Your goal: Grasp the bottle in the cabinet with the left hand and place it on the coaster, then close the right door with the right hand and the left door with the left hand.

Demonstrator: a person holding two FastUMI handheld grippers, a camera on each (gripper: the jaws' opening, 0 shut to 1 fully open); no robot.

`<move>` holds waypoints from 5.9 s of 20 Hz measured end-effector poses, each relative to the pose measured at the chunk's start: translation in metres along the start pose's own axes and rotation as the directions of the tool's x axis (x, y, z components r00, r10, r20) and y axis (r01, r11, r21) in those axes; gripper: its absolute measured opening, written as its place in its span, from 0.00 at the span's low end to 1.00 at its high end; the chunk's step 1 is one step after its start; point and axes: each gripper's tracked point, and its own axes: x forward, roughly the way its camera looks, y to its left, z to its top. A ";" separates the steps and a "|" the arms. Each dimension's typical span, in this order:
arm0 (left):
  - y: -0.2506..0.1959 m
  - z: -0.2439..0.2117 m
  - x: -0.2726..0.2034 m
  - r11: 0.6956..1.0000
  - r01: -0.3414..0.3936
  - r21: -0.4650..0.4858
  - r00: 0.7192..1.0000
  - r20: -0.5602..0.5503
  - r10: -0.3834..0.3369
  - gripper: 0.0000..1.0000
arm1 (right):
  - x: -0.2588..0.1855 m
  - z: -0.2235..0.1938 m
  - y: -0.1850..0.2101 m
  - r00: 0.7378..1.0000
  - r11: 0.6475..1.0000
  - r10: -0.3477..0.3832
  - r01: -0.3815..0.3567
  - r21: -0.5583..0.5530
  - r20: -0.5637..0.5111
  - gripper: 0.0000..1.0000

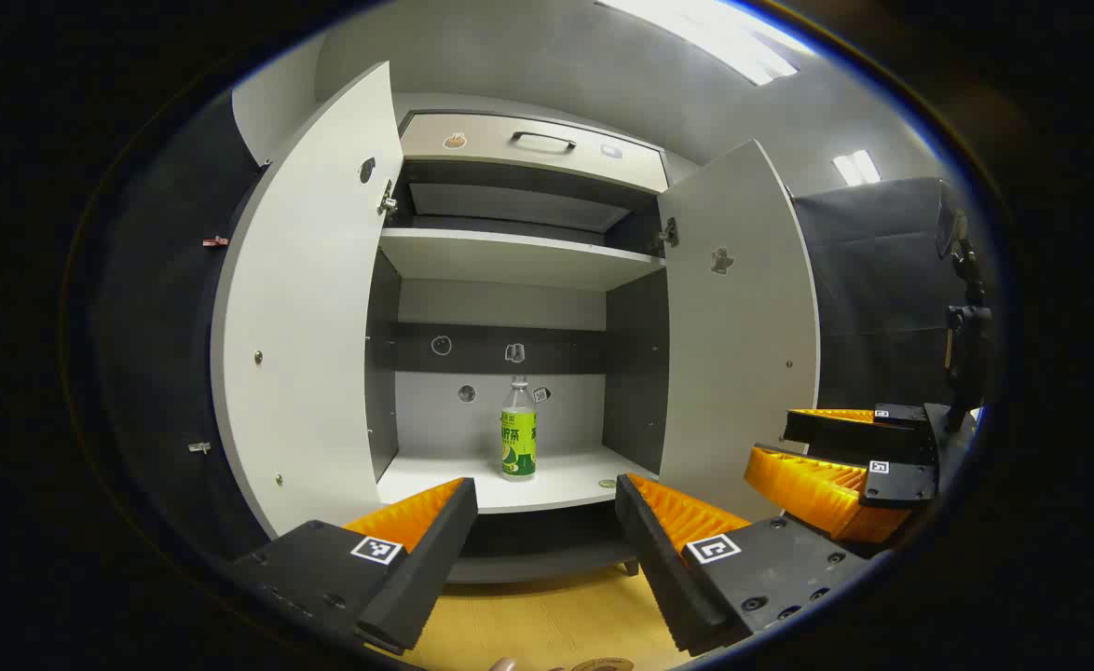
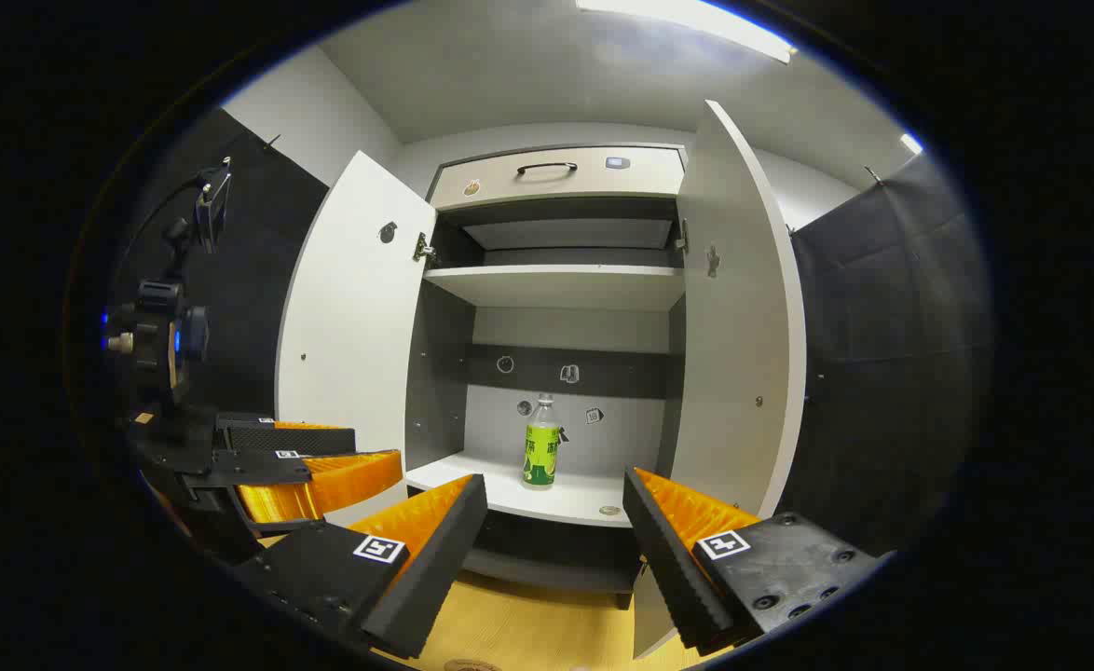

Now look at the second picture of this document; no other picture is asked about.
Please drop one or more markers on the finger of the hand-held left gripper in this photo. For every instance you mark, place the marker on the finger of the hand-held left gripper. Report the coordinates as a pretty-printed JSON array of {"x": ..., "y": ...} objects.
[
  {"x": 323, "y": 485},
  {"x": 295, "y": 439}
]

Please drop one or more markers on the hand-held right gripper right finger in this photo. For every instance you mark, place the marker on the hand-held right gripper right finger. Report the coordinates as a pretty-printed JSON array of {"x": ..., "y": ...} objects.
[{"x": 673, "y": 578}]

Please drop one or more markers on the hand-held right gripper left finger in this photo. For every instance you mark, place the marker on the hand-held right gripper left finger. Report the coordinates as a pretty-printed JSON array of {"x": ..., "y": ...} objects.
[{"x": 421, "y": 596}]

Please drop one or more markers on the white and grey cabinet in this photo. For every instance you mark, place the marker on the white and grey cabinet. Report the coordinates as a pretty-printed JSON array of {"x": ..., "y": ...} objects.
[{"x": 435, "y": 373}]

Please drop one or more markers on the green label clear bottle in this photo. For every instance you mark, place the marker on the green label clear bottle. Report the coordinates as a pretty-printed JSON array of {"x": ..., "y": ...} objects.
[{"x": 540, "y": 452}]

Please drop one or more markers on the white cabinet shelf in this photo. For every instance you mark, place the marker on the white cabinet shelf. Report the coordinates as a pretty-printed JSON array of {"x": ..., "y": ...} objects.
[
  {"x": 491, "y": 480},
  {"x": 556, "y": 284}
]

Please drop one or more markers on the metal door hinge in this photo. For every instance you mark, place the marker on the metal door hinge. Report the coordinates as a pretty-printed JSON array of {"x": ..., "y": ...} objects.
[
  {"x": 424, "y": 249},
  {"x": 682, "y": 236}
]

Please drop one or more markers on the white cabinet drawer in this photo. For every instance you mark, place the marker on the white cabinet drawer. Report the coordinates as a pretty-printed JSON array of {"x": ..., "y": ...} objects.
[{"x": 556, "y": 184}]

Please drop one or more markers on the small ceiling light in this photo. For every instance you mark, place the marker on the small ceiling light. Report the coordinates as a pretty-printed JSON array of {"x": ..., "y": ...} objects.
[{"x": 910, "y": 143}]

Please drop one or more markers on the long ceiling light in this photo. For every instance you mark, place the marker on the long ceiling light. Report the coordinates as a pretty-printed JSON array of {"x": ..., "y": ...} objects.
[{"x": 696, "y": 23}]

